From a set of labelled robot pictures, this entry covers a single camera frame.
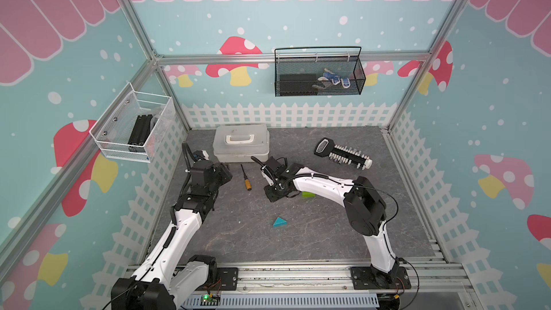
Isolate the blue white item in basket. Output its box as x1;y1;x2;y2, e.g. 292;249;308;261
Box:
317;68;351;89

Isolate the translucent white plastic toolbox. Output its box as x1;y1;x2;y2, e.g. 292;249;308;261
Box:
212;124;270;163

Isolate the black box in white basket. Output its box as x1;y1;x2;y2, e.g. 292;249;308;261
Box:
128;114;153;153

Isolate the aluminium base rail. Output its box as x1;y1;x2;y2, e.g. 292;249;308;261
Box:
115;257;479;310

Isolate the green cube block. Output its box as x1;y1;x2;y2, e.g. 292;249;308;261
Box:
301;192;316;198

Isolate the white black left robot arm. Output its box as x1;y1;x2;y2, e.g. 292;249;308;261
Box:
104;160;232;309

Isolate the teal triangle block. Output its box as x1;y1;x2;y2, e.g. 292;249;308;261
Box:
273;217;288;228

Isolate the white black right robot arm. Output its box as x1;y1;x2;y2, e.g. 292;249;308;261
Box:
261;163;400;287

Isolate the black wire wall basket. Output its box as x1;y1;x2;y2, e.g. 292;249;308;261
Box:
273;46;366;97

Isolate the white wire wall basket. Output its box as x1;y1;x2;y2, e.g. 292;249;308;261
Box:
89;83;175;163

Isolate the yellow handled screwdriver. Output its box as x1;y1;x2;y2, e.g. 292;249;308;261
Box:
240;165;252;191

